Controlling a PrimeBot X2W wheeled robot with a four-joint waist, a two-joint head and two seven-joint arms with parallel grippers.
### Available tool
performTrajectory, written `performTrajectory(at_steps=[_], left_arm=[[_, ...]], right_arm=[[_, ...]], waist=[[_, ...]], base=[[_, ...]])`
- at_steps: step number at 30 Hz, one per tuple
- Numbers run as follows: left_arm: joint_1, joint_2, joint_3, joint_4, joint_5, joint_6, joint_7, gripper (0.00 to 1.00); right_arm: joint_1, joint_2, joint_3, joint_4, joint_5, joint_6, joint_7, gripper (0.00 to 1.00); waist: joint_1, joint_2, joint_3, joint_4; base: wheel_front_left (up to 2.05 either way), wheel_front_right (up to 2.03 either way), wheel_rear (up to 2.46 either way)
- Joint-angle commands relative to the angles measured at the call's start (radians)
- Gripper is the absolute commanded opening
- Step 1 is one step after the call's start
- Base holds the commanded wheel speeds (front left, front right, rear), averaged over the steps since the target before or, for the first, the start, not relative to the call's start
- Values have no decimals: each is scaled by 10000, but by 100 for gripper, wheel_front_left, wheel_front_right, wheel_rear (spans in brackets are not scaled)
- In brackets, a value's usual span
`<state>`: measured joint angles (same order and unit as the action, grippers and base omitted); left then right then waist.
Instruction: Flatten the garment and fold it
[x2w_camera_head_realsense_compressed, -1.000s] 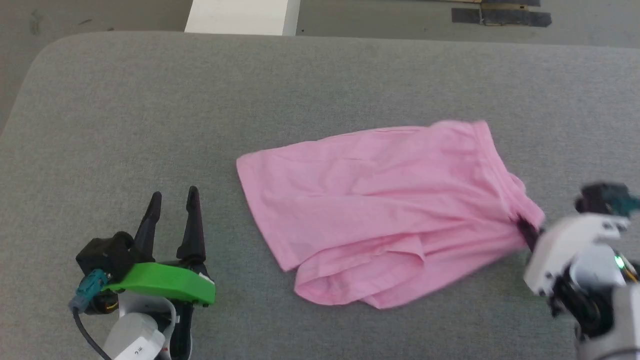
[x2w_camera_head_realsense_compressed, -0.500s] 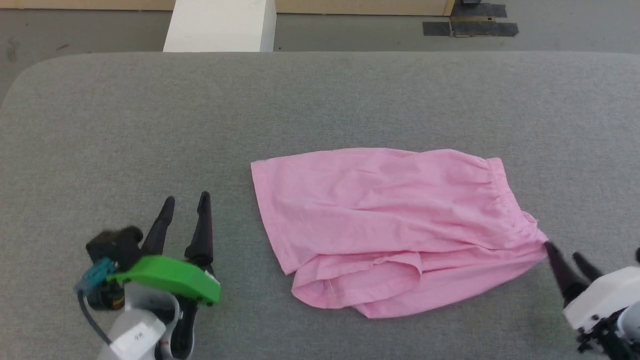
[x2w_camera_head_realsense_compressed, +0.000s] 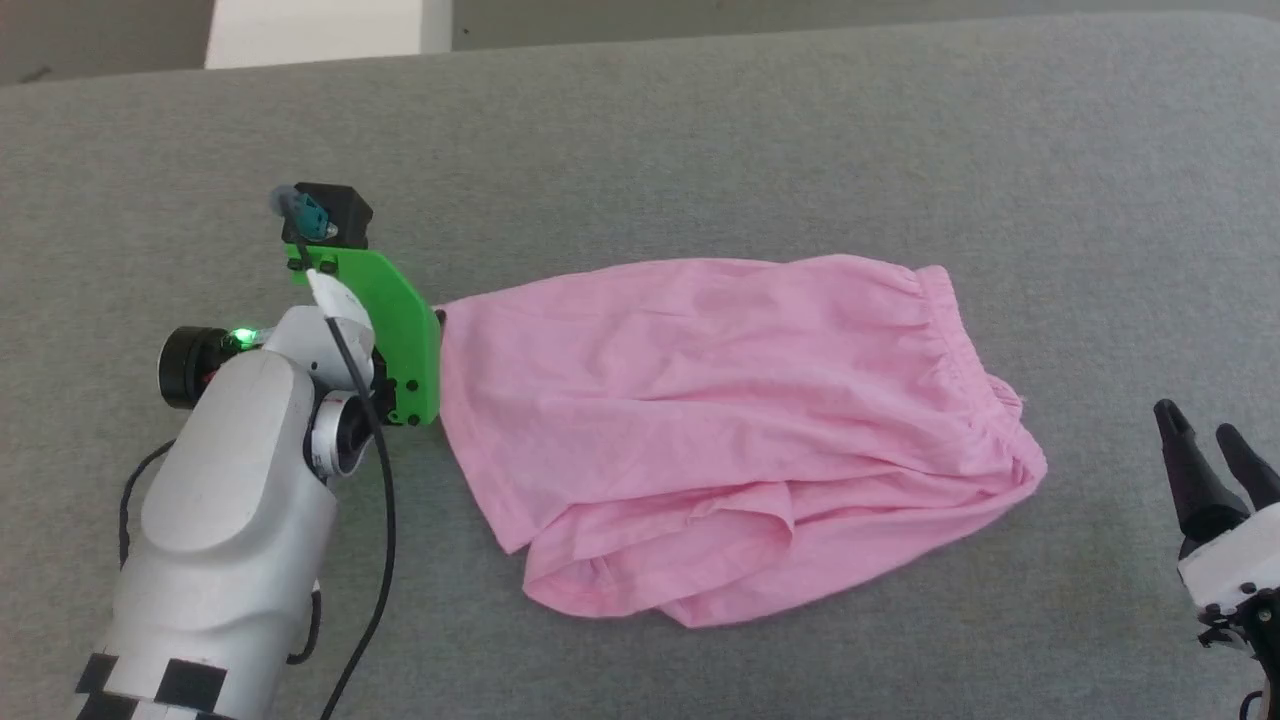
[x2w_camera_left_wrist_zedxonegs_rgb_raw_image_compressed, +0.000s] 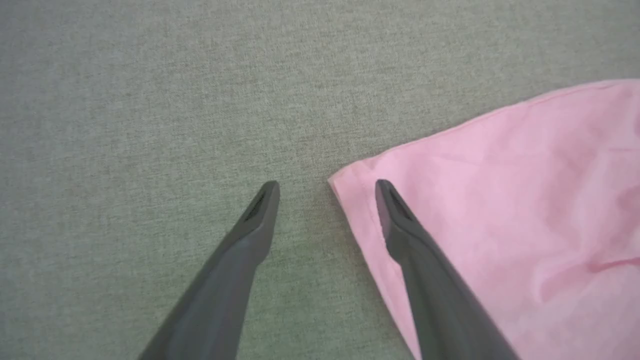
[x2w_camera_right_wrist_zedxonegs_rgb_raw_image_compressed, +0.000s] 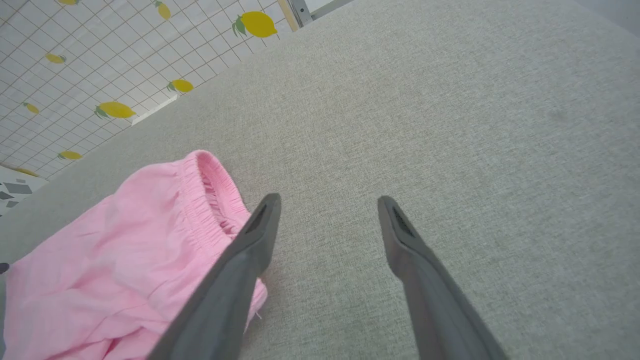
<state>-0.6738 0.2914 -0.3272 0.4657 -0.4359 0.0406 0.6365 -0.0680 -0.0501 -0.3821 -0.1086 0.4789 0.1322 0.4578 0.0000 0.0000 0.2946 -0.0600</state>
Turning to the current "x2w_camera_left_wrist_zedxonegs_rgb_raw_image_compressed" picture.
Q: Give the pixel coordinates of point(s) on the grey fabric sofa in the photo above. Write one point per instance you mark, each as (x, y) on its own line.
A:
(150, 100)

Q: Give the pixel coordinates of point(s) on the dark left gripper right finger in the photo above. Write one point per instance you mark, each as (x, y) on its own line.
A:
(435, 300)

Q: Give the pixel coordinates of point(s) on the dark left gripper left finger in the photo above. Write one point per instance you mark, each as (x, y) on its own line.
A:
(225, 295)

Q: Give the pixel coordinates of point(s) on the pink cloth garment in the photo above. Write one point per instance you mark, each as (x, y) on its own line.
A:
(500, 200)

